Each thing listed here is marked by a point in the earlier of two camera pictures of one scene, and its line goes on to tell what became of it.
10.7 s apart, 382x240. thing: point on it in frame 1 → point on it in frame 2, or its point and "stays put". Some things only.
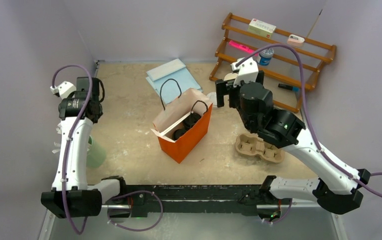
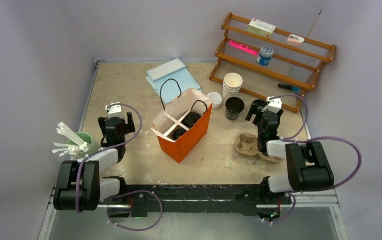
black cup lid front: (177, 133) stays put
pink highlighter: (243, 47) stays put
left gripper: (96, 118) → (102, 124)
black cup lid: (188, 122) stays put
